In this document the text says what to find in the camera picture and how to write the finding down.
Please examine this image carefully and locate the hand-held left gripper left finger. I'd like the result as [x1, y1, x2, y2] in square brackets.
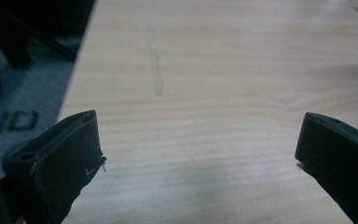
[3, 109, 107, 224]

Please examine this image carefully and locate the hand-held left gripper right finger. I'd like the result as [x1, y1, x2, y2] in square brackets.
[294, 112, 358, 224]

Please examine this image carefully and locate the black metal stand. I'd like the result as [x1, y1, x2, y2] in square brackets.
[0, 0, 85, 115]

